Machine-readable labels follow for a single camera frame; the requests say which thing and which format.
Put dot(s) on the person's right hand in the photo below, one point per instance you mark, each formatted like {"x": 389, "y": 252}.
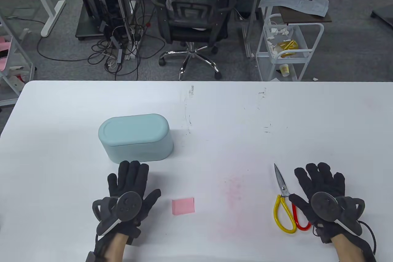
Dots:
{"x": 319, "y": 179}

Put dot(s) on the black wheeled platform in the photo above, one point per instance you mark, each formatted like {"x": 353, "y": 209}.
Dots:
{"x": 89, "y": 30}

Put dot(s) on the black right wrist sensor box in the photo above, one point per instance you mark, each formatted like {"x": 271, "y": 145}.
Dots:
{"x": 368, "y": 251}

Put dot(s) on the pile of white paper scraps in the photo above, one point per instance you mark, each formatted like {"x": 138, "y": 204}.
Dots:
{"x": 278, "y": 31}

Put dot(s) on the white metal post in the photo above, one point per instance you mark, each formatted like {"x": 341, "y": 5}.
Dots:
{"x": 121, "y": 1}

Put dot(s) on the pink waste paper sheet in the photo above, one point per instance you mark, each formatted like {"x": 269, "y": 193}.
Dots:
{"x": 183, "y": 206}

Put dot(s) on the black wrist sensor box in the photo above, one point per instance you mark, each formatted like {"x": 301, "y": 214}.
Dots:
{"x": 90, "y": 257}
{"x": 368, "y": 251}

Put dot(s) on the grey left hand controller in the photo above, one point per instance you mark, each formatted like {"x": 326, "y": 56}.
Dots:
{"x": 129, "y": 205}

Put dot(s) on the white rolling cart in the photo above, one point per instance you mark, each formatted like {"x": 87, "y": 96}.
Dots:
{"x": 264, "y": 54}

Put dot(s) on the yellow packet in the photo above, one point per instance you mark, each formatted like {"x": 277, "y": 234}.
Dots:
{"x": 288, "y": 45}

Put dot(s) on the grey hand controller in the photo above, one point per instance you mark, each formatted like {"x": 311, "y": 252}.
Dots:
{"x": 324, "y": 206}
{"x": 129, "y": 205}

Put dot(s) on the white shelf rack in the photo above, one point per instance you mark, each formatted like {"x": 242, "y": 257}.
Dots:
{"x": 9, "y": 101}

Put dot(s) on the grey right hand controller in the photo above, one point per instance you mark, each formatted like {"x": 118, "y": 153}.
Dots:
{"x": 324, "y": 206}

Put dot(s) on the black mesh office chair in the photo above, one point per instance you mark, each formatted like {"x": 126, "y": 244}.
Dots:
{"x": 190, "y": 30}

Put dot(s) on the pink tray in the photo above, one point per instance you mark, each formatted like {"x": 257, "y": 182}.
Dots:
{"x": 3, "y": 64}

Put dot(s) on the person's left hand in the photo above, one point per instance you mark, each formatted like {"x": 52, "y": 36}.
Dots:
{"x": 132, "y": 176}

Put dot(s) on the brown board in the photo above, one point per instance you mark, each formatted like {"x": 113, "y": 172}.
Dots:
{"x": 307, "y": 18}

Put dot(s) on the light blue lidded bin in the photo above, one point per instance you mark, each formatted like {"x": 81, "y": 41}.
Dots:
{"x": 135, "y": 145}

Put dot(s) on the black left wrist sensor box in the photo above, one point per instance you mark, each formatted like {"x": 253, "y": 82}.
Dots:
{"x": 90, "y": 257}

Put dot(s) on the paper cup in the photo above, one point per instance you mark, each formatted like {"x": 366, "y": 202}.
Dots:
{"x": 284, "y": 71}

